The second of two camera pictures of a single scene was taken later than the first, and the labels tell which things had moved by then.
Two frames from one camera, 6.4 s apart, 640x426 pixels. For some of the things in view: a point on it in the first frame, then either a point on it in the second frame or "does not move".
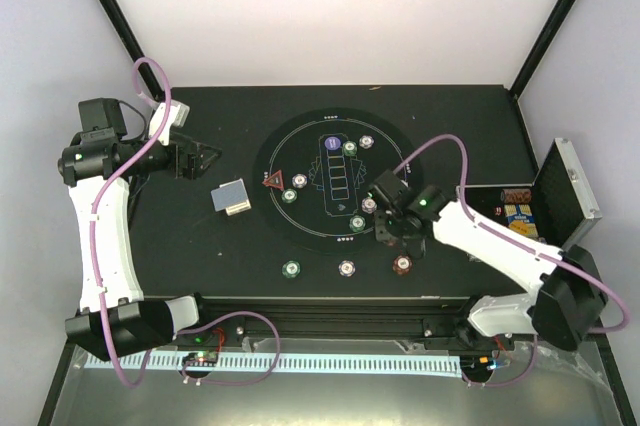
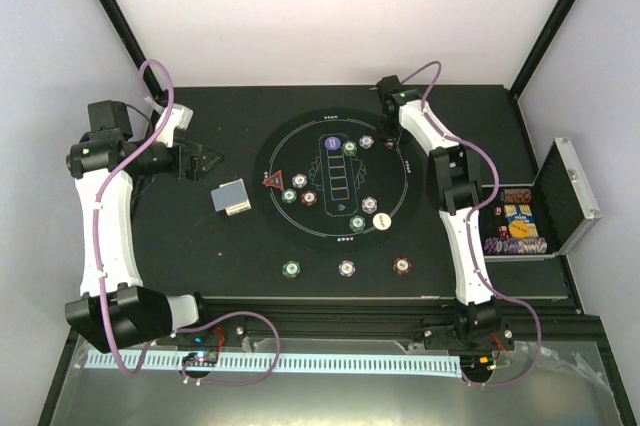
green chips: (357, 223) does not move
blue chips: (366, 142) does not move
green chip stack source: (291, 269) does not move
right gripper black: (381, 233) → (382, 134)
